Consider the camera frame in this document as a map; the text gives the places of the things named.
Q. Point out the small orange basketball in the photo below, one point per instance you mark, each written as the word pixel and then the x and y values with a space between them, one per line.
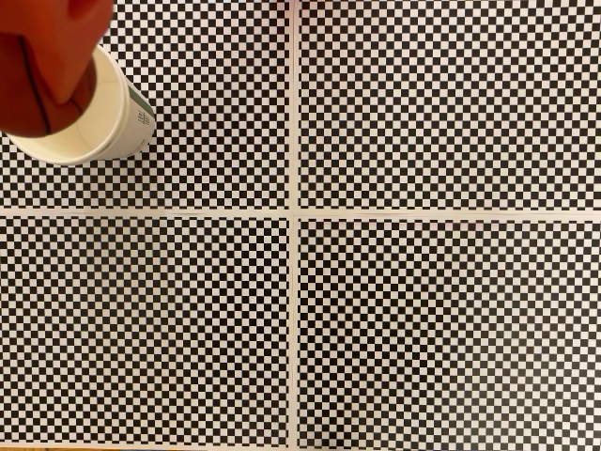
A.
pixel 19 94

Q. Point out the white paper cup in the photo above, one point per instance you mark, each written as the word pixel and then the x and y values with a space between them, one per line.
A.
pixel 103 117

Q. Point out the black white checkerboard paper sheet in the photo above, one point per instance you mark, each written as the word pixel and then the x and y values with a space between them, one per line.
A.
pixel 446 329
pixel 141 329
pixel 446 103
pixel 211 141

